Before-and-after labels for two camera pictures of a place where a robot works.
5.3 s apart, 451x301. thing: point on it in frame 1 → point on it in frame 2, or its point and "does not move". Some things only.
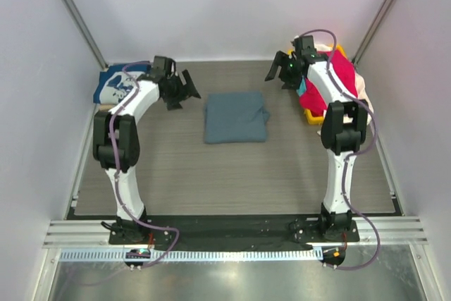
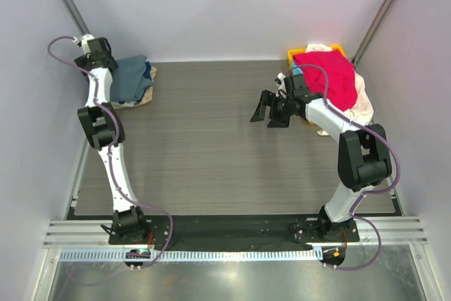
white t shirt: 361,90 does not move
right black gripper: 282,59 → 267,99
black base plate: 233,235 does not move
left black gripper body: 177,89 → 84,61
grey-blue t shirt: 238,117 → 128,81
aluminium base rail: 96,234 does not move
